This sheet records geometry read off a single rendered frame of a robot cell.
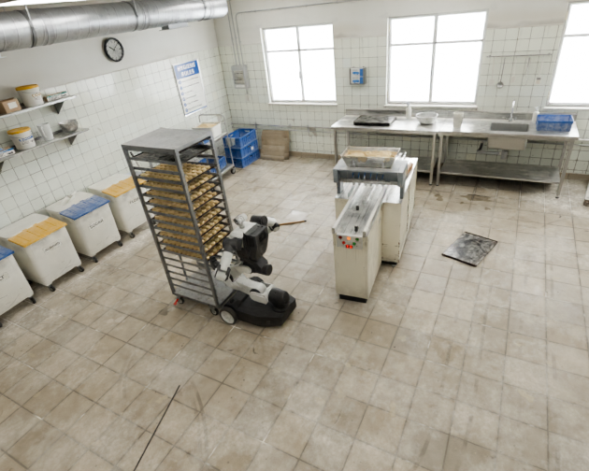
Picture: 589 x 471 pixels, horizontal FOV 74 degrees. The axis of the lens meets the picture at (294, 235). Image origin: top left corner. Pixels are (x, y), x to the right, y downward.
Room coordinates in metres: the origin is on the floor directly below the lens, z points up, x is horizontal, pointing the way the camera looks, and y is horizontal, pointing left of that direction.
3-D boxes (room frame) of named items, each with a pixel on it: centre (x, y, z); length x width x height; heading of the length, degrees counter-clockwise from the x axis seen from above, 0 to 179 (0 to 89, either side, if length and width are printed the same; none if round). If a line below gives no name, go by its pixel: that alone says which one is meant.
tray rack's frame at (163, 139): (3.44, 1.01, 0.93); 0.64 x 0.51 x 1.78; 58
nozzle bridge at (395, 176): (3.82, -0.88, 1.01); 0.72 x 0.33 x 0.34; 64
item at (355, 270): (3.36, -0.66, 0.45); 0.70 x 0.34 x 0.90; 154
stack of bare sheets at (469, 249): (3.72, -2.04, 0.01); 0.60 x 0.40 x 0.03; 132
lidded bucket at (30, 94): (4.98, 2.89, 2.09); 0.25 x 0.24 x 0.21; 59
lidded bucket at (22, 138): (4.72, 3.05, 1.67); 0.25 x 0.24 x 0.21; 149
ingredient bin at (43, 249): (4.20, 3.13, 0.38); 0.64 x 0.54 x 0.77; 59
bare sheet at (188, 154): (3.44, 1.02, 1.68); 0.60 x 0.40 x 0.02; 58
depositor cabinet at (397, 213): (4.24, -1.09, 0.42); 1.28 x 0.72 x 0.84; 154
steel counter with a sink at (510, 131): (5.78, -2.44, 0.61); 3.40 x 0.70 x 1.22; 59
